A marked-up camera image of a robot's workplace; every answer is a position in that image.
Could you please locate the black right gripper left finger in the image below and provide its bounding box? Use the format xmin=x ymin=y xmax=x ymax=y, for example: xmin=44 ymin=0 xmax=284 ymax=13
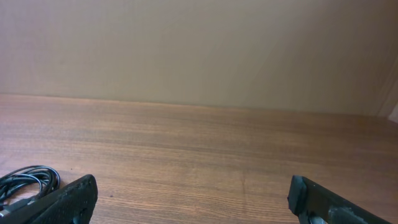
xmin=1 ymin=174 xmax=98 ymax=224

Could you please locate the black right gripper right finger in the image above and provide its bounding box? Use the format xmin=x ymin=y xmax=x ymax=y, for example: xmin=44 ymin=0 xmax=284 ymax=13
xmin=287 ymin=175 xmax=391 ymax=224

